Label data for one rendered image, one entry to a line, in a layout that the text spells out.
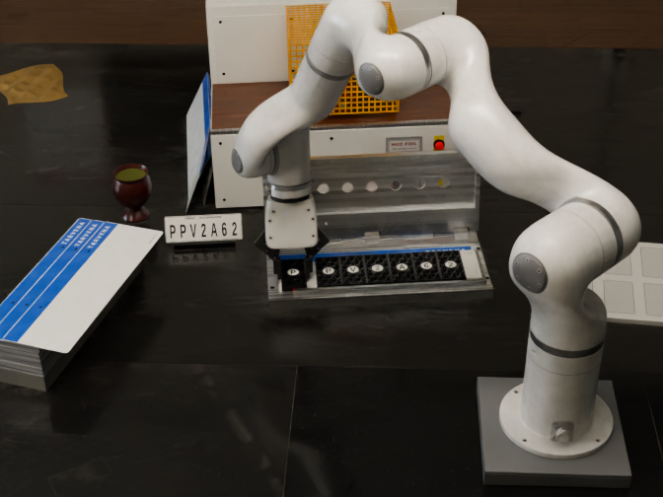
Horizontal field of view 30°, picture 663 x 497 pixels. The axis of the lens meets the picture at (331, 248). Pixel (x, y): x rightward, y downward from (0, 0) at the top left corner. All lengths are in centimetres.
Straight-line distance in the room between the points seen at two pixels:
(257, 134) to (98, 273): 41
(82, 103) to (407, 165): 103
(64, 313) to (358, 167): 66
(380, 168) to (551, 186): 64
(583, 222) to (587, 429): 41
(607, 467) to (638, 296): 51
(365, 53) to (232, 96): 87
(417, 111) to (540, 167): 81
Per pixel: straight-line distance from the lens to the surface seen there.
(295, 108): 222
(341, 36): 206
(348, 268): 246
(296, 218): 238
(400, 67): 192
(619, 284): 251
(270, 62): 280
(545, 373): 201
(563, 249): 182
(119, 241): 246
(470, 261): 250
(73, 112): 318
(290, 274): 244
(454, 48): 199
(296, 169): 233
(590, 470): 207
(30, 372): 228
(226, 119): 266
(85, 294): 233
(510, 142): 191
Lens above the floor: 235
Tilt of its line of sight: 34 degrees down
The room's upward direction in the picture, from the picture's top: 1 degrees counter-clockwise
